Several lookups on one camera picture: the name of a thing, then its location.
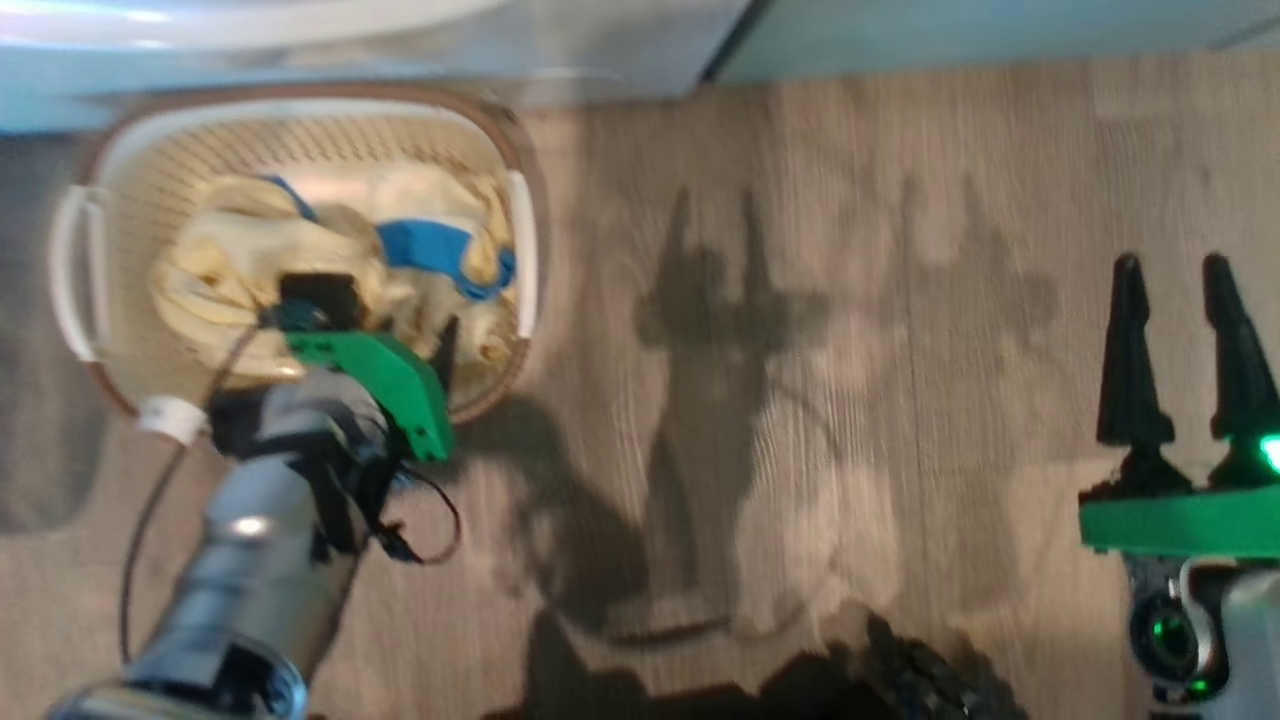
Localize pale teal cabinet panel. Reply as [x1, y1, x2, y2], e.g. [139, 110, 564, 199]
[708, 0, 1280, 87]

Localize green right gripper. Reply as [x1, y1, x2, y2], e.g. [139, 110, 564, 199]
[1077, 252, 1280, 559]

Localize cream clothes with blue trim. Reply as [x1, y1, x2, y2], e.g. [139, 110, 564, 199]
[148, 165, 518, 381]

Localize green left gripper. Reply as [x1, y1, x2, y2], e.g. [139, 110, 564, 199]
[284, 315, 462, 464]

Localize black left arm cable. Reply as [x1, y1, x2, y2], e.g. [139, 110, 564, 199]
[118, 310, 263, 663]

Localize cream plastic laundry basket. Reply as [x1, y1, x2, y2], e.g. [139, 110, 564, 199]
[47, 84, 541, 429]

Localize white cable tie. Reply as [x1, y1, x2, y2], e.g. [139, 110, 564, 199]
[134, 396, 208, 442]

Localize white front-load washing machine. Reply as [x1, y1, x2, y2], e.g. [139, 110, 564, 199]
[0, 0, 753, 135]

